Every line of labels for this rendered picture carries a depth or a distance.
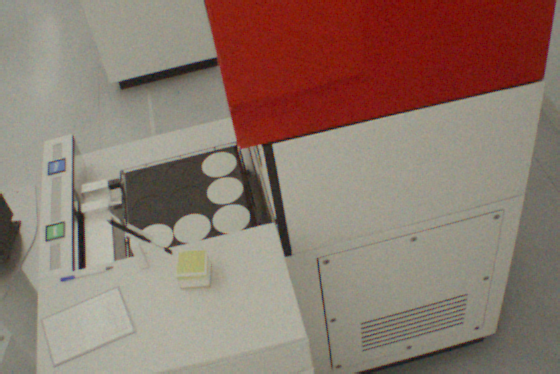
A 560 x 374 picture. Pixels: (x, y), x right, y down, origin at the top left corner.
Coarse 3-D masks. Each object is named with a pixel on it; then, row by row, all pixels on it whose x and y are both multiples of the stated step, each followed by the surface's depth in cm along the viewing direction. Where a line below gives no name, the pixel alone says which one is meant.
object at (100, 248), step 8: (88, 200) 199; (112, 200) 201; (112, 208) 198; (96, 216) 194; (104, 216) 193; (88, 224) 192; (96, 224) 191; (104, 224) 191; (88, 232) 190; (96, 232) 189; (104, 232) 189; (112, 232) 189; (88, 240) 188; (96, 240) 187; (104, 240) 187; (112, 240) 187; (88, 248) 186; (96, 248) 185; (104, 248) 185; (112, 248) 185; (88, 256) 184; (96, 256) 183; (104, 256) 183; (112, 256) 183; (88, 264) 182; (96, 264) 181
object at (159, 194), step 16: (176, 160) 202; (192, 160) 201; (240, 160) 199; (128, 176) 200; (144, 176) 199; (160, 176) 199; (176, 176) 198; (192, 176) 197; (208, 176) 196; (224, 176) 195; (240, 176) 194; (128, 192) 196; (144, 192) 195; (160, 192) 194; (176, 192) 193; (192, 192) 192; (128, 208) 191; (144, 208) 191; (160, 208) 190; (176, 208) 189; (192, 208) 188; (208, 208) 187; (144, 224) 186; (256, 224) 181; (176, 240) 181
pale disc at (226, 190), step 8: (216, 184) 193; (224, 184) 193; (232, 184) 192; (240, 184) 192; (208, 192) 191; (216, 192) 191; (224, 192) 191; (232, 192) 190; (240, 192) 190; (216, 200) 189; (224, 200) 189; (232, 200) 188
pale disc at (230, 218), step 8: (224, 208) 187; (232, 208) 186; (240, 208) 186; (216, 216) 185; (224, 216) 185; (232, 216) 184; (240, 216) 184; (248, 216) 183; (216, 224) 183; (224, 224) 183; (232, 224) 182; (240, 224) 182; (224, 232) 181
